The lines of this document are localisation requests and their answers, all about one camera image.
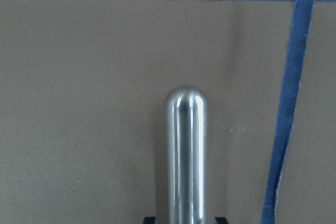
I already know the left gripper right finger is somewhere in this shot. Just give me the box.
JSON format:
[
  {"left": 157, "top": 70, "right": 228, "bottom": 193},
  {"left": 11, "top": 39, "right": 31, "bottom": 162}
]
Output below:
[{"left": 215, "top": 217, "right": 226, "bottom": 224}]

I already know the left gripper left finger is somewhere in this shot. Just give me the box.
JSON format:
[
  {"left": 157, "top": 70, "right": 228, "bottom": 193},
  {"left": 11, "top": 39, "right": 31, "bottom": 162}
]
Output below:
[{"left": 143, "top": 216, "right": 156, "bottom": 224}]

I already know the steel muddler black tip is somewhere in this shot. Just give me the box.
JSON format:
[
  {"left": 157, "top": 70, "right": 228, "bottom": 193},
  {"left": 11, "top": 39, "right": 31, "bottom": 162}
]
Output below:
[{"left": 166, "top": 87, "right": 207, "bottom": 223}]

